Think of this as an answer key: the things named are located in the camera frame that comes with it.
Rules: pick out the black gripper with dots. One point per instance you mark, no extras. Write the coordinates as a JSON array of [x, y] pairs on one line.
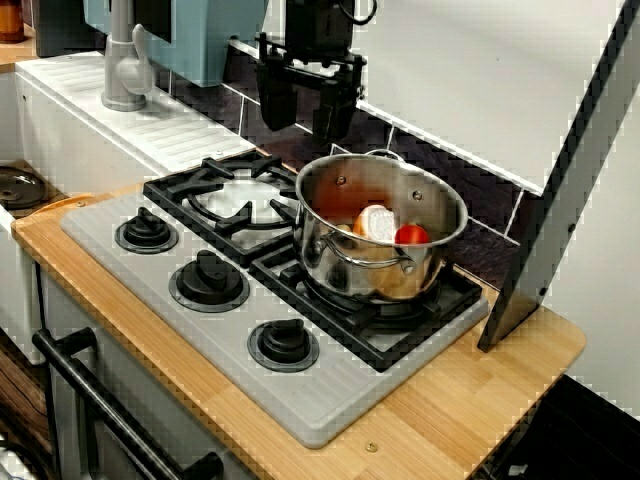
[[320, 67]]

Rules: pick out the brown lid with yellow knob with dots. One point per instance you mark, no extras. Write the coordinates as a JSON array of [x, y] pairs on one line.
[[22, 187]]

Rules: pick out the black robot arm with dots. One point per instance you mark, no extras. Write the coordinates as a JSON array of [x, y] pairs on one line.
[[320, 25]]

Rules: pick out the teal plastic box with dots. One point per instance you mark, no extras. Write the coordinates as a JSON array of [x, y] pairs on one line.
[[210, 40]]

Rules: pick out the yellow toy food piece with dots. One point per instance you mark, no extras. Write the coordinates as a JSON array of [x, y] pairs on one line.
[[344, 229]]

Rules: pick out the white and orange toy bread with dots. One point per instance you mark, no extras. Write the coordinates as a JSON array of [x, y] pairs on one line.
[[377, 225]]

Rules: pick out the black burner grate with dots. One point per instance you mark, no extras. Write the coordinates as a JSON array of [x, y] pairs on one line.
[[370, 350], [235, 247]]

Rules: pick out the red toy tomato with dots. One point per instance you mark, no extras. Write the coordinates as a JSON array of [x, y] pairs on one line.
[[412, 235]]

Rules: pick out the stainless steel pot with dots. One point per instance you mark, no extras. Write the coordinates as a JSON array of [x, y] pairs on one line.
[[350, 280]]

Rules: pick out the grey toy faucet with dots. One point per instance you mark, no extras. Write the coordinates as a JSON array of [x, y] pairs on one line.
[[120, 75]]

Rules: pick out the dark tile backsplash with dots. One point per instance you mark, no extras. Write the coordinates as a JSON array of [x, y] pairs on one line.
[[475, 200]]

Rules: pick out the black stove knob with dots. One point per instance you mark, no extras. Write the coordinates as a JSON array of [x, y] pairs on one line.
[[284, 345], [209, 282], [146, 232]]

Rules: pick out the white toy kitchen cabinet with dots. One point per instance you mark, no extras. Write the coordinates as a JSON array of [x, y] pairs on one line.
[[75, 125]]

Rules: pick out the grey stove plate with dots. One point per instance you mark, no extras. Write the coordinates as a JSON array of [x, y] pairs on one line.
[[225, 360]]

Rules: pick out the black angled side panel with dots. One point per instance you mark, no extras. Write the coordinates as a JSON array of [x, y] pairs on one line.
[[515, 300]]

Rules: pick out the wooden side table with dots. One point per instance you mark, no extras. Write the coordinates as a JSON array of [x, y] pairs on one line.
[[15, 55]]

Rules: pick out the amber glass jar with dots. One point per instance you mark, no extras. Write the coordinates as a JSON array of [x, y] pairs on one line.
[[10, 22]]

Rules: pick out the brass countertop screw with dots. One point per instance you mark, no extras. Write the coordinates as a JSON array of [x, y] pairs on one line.
[[370, 446]]

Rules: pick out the large black object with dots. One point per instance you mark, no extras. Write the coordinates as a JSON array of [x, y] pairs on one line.
[[590, 440]]

